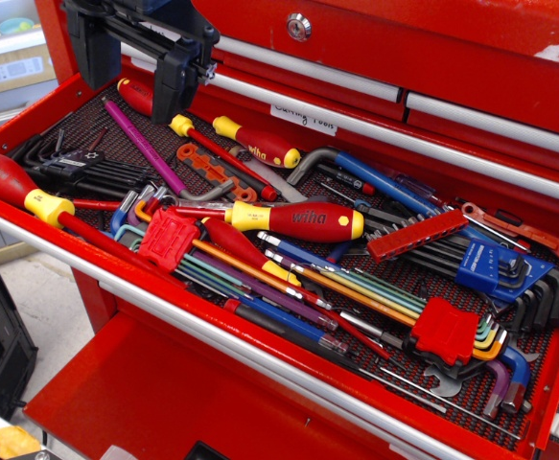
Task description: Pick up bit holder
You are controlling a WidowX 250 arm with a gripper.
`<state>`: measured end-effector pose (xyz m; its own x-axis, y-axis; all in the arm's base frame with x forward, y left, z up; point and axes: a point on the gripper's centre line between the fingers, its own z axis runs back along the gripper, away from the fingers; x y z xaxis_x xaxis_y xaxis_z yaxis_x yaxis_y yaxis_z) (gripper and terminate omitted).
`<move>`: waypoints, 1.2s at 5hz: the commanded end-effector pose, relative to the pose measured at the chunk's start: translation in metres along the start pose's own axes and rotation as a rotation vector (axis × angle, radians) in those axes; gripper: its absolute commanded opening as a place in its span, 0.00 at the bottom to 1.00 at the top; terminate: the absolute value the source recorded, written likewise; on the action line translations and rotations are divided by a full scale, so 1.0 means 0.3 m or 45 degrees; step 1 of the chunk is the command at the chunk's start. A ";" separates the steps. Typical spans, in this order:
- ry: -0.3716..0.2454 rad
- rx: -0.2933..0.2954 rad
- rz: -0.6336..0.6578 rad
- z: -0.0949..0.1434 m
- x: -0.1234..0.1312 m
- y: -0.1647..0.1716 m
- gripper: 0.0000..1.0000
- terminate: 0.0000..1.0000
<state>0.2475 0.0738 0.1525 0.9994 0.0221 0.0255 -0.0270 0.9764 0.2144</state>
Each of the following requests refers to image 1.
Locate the large blue sleeved hex key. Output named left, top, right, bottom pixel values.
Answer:
left=287, top=147, right=446, bottom=217

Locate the short red wiha screwdriver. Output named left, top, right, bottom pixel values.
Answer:
left=212, top=116, right=301, bottom=169

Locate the magenta hex key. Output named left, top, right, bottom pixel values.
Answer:
left=102, top=97, right=235, bottom=201

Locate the blue handled screwdriver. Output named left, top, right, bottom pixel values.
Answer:
left=224, top=298, right=349, bottom=355

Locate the large red yellow screwdriver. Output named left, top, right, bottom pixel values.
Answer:
left=0, top=151, right=187, bottom=288

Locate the red yellow wiha screwdriver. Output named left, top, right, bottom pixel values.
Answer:
left=170, top=201, right=364, bottom=242

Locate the silver drawer lock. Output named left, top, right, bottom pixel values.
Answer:
left=286, top=12, right=312, bottom=42

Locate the cardboard box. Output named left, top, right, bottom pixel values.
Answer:
left=0, top=44, right=56, bottom=93

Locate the slim red yellow screwdriver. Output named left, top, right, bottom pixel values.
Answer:
left=117, top=78, right=278, bottom=201

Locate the black torx key set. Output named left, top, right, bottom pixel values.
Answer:
left=7, top=128, right=160, bottom=199

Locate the red bit holder strip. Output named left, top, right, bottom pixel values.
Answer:
left=366, top=210, right=468, bottom=263

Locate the white paper label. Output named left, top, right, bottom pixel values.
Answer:
left=269, top=103, right=338, bottom=137

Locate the blue holder black hex set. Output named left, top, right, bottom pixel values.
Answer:
left=403, top=234, right=559, bottom=332

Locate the orange grey key holder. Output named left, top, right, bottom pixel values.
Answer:
left=176, top=143, right=258, bottom=202

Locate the colourful hex key set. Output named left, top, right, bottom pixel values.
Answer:
left=257, top=231, right=531, bottom=418
left=109, top=184, right=338, bottom=332

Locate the lower red open drawer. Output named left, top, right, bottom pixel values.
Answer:
left=23, top=310, right=405, bottom=460

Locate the open red tool drawer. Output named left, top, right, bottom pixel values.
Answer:
left=0, top=62, right=559, bottom=459

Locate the orange flat wrench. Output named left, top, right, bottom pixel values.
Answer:
left=461, top=202, right=559, bottom=258

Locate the thin red yellow screwdriver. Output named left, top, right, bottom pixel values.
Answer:
left=199, top=218, right=393, bottom=361

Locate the red tool chest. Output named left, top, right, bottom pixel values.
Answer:
left=34, top=0, right=559, bottom=460

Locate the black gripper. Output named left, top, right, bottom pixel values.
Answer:
left=63, top=1, right=220, bottom=125

